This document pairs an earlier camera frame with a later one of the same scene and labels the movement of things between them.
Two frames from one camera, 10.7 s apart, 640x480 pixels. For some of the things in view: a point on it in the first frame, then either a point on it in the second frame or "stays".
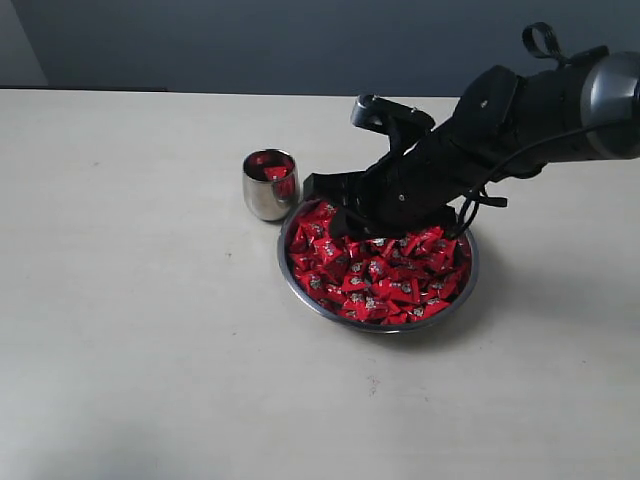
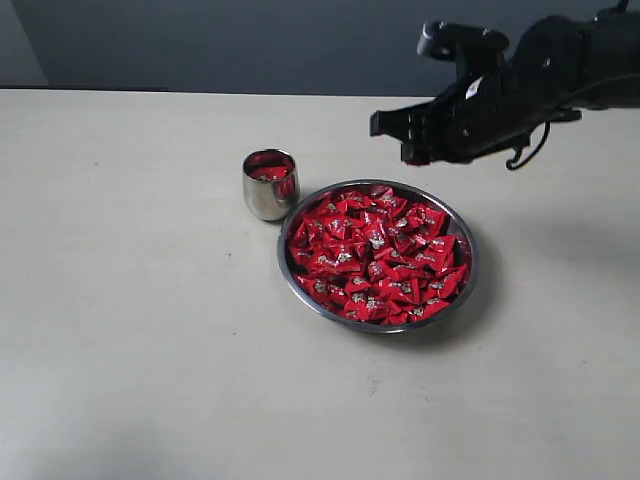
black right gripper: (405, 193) -> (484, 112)
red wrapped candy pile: (385, 281) stays
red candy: (269, 165) stays
